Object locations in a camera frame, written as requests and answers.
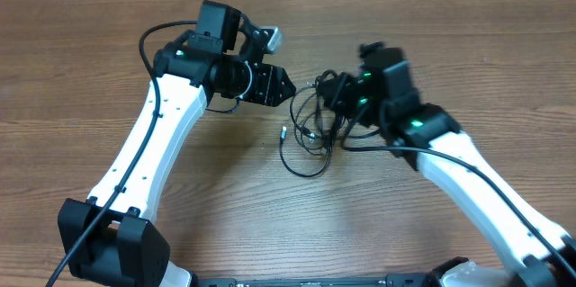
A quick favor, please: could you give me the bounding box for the thin black usb cable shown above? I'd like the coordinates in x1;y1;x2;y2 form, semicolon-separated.
278;82;337;179

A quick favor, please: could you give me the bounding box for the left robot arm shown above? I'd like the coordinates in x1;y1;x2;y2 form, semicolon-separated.
58;1;295;286

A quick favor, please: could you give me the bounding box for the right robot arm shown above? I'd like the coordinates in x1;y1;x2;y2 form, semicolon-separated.
317;42;575;286

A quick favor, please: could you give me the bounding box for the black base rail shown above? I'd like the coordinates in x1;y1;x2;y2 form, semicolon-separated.
191;256;468;287

